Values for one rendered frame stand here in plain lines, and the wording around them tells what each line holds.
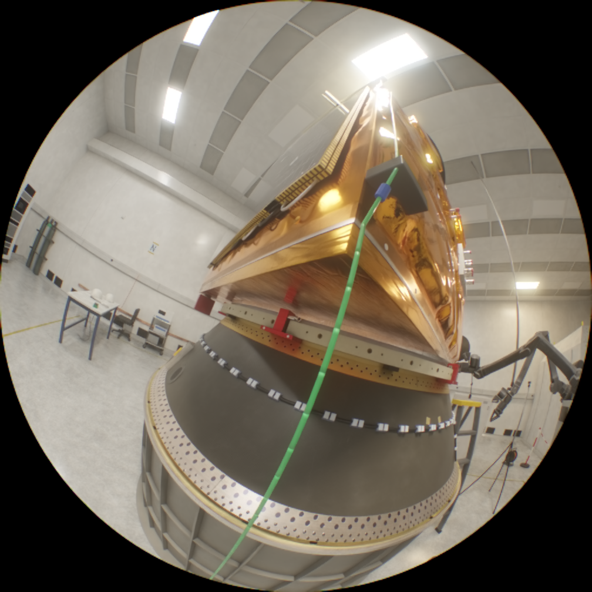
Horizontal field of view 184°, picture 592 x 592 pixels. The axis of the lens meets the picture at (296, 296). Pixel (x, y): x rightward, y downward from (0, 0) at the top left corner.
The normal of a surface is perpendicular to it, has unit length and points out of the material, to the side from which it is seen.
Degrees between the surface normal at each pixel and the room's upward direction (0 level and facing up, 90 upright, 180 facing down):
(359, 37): 180
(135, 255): 90
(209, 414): 62
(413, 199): 180
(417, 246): 124
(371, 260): 90
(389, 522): 43
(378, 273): 90
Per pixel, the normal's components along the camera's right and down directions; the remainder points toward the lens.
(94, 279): 0.60, 0.00
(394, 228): 0.30, 0.52
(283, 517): 0.13, -0.88
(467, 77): -0.33, 0.91
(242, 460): -0.12, -0.74
